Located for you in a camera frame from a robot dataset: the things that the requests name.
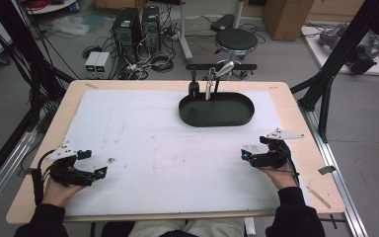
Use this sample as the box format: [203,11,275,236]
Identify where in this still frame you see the wooden cabinet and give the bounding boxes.
[262,0,316,42]

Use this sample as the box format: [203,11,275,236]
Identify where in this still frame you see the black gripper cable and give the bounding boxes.
[284,144,301,188]
[31,149,54,207]

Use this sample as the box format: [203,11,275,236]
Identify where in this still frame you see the black key rack with tray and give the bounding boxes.
[178,63,259,128]

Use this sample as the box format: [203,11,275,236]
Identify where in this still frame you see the person's right hand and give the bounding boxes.
[258,163,299,191]

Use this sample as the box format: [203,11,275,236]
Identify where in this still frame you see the person's light trousers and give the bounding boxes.
[136,217,245,237]

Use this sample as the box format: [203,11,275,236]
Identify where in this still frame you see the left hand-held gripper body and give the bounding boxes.
[43,140,97,188]

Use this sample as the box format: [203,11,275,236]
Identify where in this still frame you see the black flat case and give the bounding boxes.
[209,13,236,34]

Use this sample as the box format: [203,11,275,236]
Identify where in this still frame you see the silver key fob with strap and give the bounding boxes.
[204,60,236,102]

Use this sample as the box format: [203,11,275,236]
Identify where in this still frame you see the grey robot part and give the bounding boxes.
[318,23,347,47]

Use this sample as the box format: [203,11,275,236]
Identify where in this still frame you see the white table mat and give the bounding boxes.
[60,89,313,217]

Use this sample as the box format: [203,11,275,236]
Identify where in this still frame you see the aluminium rail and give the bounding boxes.
[297,105,370,237]
[0,129,39,219]

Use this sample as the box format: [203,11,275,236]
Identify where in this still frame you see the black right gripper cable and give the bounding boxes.
[284,144,301,188]

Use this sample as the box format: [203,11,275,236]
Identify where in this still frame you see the person's left hand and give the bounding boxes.
[41,179,85,208]

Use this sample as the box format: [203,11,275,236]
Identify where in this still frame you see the white floor board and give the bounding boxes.
[300,25,379,77]

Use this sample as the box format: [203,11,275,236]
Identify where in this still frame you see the clear plastic sheet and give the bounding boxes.
[50,15,91,37]

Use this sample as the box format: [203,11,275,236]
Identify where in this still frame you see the grey tape piece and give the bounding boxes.
[317,165,338,176]

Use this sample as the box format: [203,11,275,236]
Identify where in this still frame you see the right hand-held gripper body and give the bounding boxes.
[249,127,305,171]

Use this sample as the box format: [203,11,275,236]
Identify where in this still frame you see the large black computer tower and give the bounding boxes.
[112,7,143,64]

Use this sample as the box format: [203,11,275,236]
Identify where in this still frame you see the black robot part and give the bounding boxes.
[345,44,378,76]

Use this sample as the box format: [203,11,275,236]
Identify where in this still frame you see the thin wooden strip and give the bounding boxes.
[306,186,333,210]

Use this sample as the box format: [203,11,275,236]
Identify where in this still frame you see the grey metal stand leg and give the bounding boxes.
[177,0,194,62]

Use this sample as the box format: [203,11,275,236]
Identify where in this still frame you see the white round table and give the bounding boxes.
[22,0,79,15]

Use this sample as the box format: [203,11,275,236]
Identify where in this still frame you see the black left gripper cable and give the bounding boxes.
[31,149,54,207]

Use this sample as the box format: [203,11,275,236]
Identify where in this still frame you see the red cable coil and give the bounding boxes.
[24,0,49,11]

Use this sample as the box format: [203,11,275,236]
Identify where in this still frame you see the black round stool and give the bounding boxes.
[203,27,260,82]

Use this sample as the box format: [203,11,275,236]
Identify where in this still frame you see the tangle of floor cables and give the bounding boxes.
[116,26,182,81]

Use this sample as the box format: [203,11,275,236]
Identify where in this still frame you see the white bench power supply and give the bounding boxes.
[84,50,102,80]
[94,51,112,80]

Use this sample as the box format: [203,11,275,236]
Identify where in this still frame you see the slim black computer tower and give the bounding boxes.
[141,5,163,53]

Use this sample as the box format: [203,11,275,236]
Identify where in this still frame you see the black frame strut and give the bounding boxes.
[289,0,379,144]
[0,0,77,133]

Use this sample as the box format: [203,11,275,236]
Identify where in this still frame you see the black coiled cable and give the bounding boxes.
[81,44,104,60]

